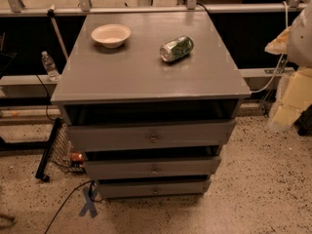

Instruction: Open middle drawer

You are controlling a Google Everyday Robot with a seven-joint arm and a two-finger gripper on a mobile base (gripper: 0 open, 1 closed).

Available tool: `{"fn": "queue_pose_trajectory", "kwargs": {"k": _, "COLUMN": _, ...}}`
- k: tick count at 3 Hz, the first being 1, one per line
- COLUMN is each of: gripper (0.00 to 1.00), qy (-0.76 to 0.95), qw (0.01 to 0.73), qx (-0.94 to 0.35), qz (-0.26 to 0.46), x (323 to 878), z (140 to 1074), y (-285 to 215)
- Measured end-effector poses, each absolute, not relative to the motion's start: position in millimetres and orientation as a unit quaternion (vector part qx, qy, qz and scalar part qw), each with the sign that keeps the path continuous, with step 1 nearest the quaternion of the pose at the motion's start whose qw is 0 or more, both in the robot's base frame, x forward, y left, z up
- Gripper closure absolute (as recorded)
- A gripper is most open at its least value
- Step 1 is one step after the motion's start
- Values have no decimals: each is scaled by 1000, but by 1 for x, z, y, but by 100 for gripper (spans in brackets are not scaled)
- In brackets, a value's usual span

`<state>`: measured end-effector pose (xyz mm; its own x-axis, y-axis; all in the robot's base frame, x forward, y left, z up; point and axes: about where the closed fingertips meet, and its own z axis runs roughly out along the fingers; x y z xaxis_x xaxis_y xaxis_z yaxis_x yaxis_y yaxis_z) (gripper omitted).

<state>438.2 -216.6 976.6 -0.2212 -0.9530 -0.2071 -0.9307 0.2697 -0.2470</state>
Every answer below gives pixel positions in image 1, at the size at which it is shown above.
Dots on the black mesh rack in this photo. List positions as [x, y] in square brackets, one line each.
[57, 152]

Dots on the grey drawer cabinet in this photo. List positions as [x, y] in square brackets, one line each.
[132, 85]

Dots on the wooden stick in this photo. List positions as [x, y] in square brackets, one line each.
[51, 15]

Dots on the orange small object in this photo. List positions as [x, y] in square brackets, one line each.
[76, 160]

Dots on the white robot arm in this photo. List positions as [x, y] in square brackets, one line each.
[299, 49]

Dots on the green soda can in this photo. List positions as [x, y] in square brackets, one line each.
[176, 49]

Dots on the grey drawer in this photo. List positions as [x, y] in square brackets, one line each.
[150, 136]
[144, 168]
[148, 189]

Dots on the metal railing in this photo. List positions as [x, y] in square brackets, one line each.
[156, 4]

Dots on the clear plastic water bottle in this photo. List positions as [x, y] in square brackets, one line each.
[50, 67]

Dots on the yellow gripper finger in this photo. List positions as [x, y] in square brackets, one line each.
[279, 45]
[293, 97]

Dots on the grey bottom drawer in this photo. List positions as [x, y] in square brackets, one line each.
[148, 189]

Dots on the blue tape cross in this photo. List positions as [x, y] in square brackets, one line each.
[89, 207]

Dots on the white bowl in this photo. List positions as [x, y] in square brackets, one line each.
[111, 36]

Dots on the grey top drawer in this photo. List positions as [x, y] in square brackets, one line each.
[150, 136]

